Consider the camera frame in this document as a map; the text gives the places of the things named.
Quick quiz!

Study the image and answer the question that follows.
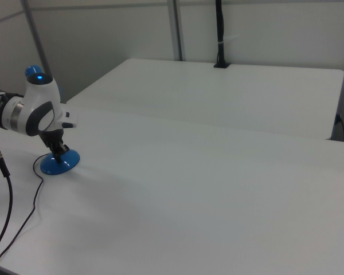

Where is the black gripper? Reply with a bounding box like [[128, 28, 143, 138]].
[[42, 128, 71, 164]]

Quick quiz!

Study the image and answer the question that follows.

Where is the white side table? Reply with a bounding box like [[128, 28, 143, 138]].
[[66, 58, 344, 141]]

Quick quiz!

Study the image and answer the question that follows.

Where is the thin black lamp cable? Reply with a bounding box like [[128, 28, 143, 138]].
[[0, 152, 46, 275]]

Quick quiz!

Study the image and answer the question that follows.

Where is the thick black cable with connector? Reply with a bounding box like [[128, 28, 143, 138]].
[[0, 132, 14, 256]]

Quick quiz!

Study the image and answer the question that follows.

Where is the grey partition post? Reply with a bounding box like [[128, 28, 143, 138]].
[[21, 0, 52, 76], [167, 0, 187, 62]]

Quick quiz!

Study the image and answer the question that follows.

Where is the black camera pole with clamp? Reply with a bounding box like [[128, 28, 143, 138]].
[[213, 0, 232, 70]]

